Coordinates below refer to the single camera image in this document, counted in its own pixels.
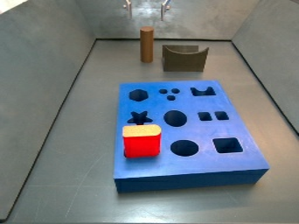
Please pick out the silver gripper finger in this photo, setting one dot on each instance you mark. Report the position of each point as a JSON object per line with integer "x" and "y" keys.
{"x": 164, "y": 8}
{"x": 128, "y": 8}

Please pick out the brown wooden cylinder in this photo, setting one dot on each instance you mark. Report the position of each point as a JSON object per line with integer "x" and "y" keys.
{"x": 147, "y": 40}

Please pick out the blue shape sorting board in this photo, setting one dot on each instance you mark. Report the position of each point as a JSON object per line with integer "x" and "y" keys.
{"x": 207, "y": 149}

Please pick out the olive curved block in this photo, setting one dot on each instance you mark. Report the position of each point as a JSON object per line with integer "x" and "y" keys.
{"x": 183, "y": 58}

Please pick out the red rounded block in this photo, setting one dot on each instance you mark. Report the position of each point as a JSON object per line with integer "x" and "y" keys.
{"x": 141, "y": 140}

